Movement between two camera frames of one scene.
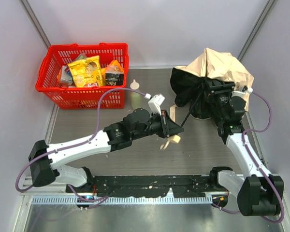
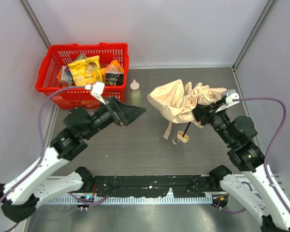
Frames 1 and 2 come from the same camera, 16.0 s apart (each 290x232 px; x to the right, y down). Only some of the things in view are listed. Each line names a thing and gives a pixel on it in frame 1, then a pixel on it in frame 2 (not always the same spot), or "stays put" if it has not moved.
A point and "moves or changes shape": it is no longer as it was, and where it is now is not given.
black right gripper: x=219 y=86 -> x=208 y=113
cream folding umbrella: x=189 y=89 moves or changes shape
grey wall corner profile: x=36 y=24 stays put
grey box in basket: x=66 y=76 stays put
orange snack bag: x=113 y=63 stays put
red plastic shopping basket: x=74 y=75 stays put
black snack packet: x=114 y=77 stays put
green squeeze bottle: x=136 y=97 stays put
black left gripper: x=164 y=124 -> x=114 y=112
